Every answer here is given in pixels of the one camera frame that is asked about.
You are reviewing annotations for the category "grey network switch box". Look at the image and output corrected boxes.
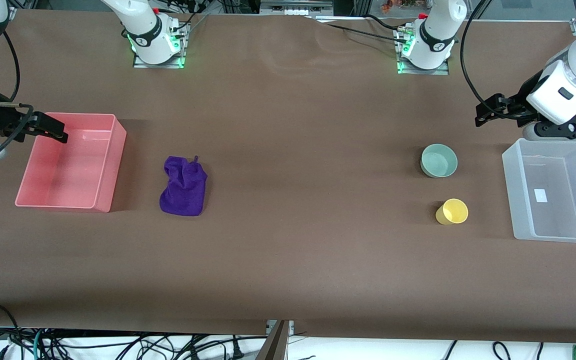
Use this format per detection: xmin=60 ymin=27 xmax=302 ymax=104
xmin=259 ymin=0 xmax=334 ymax=16

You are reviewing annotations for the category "yellow cup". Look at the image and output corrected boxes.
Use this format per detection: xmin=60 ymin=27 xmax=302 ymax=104
xmin=435 ymin=198 xmax=469 ymax=226

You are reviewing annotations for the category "pale green bowl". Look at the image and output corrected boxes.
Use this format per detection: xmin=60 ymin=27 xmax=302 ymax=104
xmin=420 ymin=143 xmax=459 ymax=179

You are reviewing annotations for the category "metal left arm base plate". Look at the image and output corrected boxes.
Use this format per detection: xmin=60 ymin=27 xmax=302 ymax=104
xmin=397 ymin=27 xmax=450 ymax=76

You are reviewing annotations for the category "orange plastic item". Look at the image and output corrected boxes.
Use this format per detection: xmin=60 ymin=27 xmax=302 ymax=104
xmin=380 ymin=0 xmax=419 ymax=13

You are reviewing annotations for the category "purple cloth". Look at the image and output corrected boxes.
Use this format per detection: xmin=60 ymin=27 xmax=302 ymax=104
xmin=159 ymin=155 xmax=209 ymax=217

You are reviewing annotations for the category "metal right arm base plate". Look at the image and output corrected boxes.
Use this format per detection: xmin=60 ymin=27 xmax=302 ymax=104
xmin=133 ymin=25 xmax=187 ymax=69

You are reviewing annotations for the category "clear plastic bin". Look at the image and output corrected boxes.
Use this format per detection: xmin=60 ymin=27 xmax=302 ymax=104
xmin=502 ymin=138 xmax=576 ymax=244

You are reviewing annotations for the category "pink plastic bin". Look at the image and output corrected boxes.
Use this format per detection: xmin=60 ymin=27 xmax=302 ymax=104
xmin=15 ymin=113 xmax=128 ymax=214

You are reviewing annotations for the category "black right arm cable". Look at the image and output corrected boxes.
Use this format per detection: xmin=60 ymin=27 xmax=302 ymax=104
xmin=0 ymin=30 xmax=35 ymax=163

